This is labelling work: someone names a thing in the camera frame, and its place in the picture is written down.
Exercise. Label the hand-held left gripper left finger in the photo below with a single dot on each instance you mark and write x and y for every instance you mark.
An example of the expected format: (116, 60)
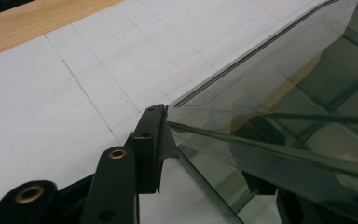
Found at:
(149, 146)

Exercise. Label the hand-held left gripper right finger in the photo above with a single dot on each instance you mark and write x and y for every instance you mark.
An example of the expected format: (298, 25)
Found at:
(261, 132)

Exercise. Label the grey transparent compartment box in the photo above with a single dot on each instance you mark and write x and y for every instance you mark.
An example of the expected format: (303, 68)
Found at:
(292, 77)

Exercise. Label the white table cover sheet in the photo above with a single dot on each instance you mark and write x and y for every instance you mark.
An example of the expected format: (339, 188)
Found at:
(59, 124)

